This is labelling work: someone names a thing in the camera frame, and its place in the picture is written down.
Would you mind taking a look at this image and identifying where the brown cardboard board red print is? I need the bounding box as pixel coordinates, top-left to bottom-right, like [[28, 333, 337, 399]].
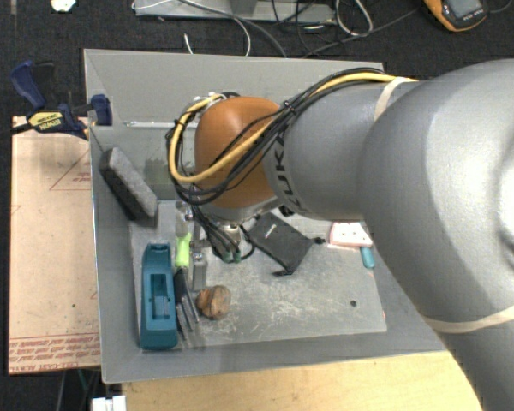
[[8, 116, 102, 376]]

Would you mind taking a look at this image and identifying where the teal tape dispenser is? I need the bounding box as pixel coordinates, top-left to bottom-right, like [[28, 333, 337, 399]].
[[140, 241, 180, 352]]

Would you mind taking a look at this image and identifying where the grey metal bin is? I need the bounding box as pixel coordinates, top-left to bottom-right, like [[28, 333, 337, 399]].
[[83, 48, 447, 384]]

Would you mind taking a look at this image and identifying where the neon green and black tool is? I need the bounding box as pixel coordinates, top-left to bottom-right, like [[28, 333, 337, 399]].
[[172, 232, 201, 334]]

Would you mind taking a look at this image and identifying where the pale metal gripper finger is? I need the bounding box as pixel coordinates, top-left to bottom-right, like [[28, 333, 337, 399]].
[[191, 249, 209, 293], [176, 202, 194, 240]]

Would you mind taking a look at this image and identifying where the pink and white flat piece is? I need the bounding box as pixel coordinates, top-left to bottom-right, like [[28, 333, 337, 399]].
[[328, 221, 374, 248]]

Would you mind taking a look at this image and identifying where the brown walnut-shaped ball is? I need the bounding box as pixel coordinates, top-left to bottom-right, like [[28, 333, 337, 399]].
[[194, 284, 233, 321]]

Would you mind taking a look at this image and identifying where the grey and black felt block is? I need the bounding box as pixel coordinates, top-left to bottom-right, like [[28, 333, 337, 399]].
[[98, 146, 159, 223]]

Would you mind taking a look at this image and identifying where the small teal cylinder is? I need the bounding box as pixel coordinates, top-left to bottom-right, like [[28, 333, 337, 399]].
[[359, 246, 376, 271]]

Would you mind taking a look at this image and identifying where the black pouch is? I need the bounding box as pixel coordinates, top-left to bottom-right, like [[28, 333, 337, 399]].
[[242, 211, 326, 277]]

